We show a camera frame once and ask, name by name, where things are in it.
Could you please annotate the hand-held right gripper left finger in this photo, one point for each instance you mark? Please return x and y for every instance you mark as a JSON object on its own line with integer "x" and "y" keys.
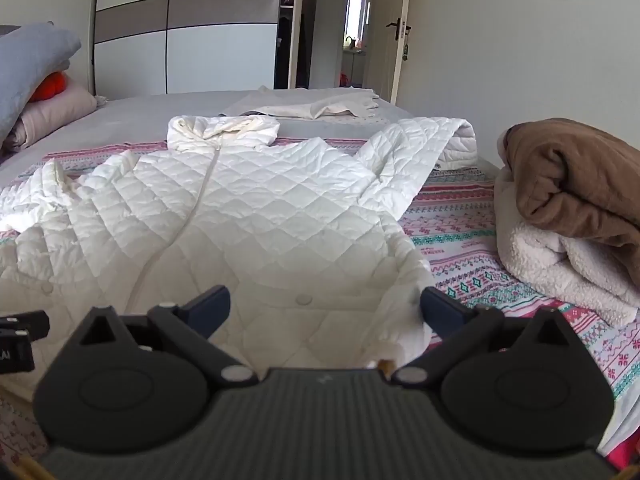
{"x": 211, "y": 304}

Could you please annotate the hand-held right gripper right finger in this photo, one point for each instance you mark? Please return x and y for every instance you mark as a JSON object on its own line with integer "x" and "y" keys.
{"x": 441, "y": 310}

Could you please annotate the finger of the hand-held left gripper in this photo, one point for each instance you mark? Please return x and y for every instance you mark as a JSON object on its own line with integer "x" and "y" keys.
{"x": 27, "y": 324}

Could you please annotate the white quilted jacket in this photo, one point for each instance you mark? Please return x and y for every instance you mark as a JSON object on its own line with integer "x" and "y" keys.
{"x": 260, "y": 210}

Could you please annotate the patterned knit blanket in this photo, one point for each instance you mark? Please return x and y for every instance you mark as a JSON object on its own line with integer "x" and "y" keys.
{"x": 460, "y": 240}

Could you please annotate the brown fleece blanket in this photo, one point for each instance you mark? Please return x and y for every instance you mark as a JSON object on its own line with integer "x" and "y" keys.
{"x": 575, "y": 175}

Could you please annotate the cream garment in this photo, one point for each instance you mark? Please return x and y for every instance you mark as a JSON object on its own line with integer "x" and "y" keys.
{"x": 310, "y": 105}

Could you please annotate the orange plush toy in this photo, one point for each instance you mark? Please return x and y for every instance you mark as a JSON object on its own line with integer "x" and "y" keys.
{"x": 50, "y": 87}

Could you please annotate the white and grey wardrobe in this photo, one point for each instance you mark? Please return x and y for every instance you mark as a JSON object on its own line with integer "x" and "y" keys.
{"x": 200, "y": 50}

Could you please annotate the grey pillow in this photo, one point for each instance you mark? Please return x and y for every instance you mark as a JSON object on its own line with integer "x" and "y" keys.
{"x": 30, "y": 65}

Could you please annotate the hanging door tag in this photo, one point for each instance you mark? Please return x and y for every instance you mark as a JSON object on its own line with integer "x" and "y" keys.
{"x": 405, "y": 50}

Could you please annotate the window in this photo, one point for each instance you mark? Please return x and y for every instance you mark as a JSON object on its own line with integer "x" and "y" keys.
{"x": 356, "y": 15}

